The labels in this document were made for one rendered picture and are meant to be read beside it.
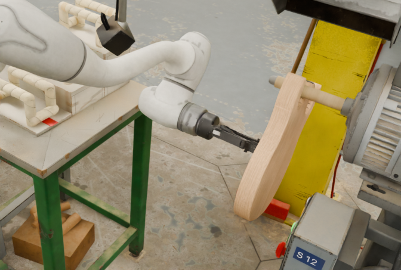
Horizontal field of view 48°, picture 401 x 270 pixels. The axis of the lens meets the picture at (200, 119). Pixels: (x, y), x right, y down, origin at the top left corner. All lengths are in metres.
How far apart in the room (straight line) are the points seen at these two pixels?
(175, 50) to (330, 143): 1.24
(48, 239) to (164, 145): 1.52
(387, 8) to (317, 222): 0.47
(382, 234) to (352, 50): 1.06
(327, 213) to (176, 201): 1.61
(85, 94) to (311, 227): 0.89
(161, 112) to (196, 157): 1.59
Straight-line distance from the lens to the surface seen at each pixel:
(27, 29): 0.83
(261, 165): 1.07
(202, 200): 2.59
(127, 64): 1.08
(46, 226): 1.52
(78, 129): 1.48
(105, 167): 2.75
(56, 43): 0.86
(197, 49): 1.30
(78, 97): 1.53
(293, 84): 1.07
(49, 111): 1.50
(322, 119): 2.22
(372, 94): 1.05
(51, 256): 1.63
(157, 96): 1.31
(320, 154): 2.32
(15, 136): 1.47
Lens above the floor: 1.80
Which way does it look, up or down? 34 degrees down
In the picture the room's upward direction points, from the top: 8 degrees clockwise
